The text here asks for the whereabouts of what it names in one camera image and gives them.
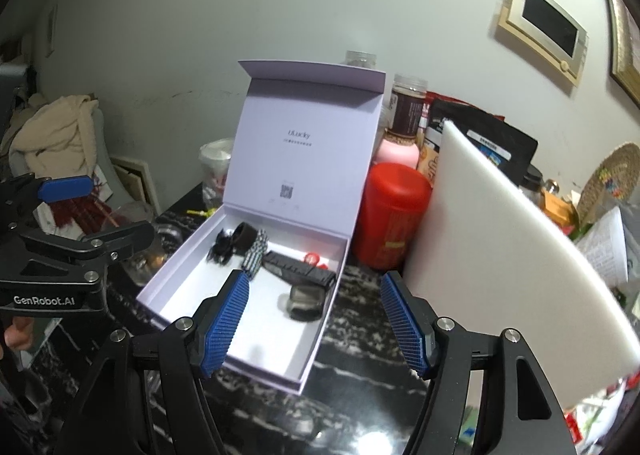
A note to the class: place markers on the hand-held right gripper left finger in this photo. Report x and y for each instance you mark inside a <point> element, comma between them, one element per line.
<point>225,325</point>

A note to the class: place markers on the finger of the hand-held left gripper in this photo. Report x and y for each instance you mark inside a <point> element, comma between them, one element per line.
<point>65,189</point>
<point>125,240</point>

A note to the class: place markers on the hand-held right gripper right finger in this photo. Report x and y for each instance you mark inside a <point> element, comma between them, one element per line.
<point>407,327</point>

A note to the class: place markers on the checkered hair band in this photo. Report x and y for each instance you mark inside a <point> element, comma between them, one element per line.
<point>254,257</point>

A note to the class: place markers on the black toothed hair clip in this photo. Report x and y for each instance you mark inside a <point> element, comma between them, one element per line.
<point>300,273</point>

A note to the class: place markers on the red hair clip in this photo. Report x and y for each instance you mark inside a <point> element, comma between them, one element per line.
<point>312,258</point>

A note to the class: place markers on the lavender gift box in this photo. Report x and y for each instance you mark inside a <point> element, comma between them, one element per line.
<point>300,135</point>

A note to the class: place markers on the person's left hand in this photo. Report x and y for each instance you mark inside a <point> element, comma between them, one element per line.
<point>17,335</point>

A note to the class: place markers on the red scarf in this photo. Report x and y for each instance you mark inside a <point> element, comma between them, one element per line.
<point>75,212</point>

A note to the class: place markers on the glass mug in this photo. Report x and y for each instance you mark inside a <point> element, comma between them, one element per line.
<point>165,235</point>

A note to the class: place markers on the beige garment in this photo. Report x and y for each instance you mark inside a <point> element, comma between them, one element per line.
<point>55,130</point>

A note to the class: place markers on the black claw hair clip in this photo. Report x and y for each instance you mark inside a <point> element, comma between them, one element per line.
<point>220,250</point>

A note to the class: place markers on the yellow pen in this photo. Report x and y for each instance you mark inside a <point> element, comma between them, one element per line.
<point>200,212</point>

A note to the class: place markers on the grey earbud case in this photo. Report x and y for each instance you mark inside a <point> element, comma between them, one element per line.
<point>302,302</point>

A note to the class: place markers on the red canister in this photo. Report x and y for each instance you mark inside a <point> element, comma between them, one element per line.
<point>390,215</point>

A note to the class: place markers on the white foam board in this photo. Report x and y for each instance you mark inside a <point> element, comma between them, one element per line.
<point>500,260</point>

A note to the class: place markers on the plastic cup with lid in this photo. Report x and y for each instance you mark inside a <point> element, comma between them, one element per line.
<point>215,155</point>

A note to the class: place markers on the printed snack packet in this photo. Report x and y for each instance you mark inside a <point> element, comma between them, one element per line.
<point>429,160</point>

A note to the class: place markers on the pink bottle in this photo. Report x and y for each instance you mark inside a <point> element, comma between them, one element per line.
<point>397,152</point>

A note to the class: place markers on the orange packet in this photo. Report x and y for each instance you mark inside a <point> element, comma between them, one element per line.
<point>557,207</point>

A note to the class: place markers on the glass jar black lid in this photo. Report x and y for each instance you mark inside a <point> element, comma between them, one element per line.
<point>532,180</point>

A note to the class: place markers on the white paper sheet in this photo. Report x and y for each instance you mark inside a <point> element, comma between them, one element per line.
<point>605,245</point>

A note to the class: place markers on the black pouch bag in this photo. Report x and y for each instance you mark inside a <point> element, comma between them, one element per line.
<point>480,125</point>

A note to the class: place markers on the brown jar white lid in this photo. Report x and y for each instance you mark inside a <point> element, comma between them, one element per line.
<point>407,110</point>

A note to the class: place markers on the clear jar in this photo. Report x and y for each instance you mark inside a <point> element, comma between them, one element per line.
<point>360,57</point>

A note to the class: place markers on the cream wooden frame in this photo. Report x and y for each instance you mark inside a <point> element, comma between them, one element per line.
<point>140,175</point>

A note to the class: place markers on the wall intercom panel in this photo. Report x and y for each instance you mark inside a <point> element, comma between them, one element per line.
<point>545,20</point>

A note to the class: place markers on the gold picture frame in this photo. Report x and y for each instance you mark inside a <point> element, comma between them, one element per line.
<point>627,60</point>

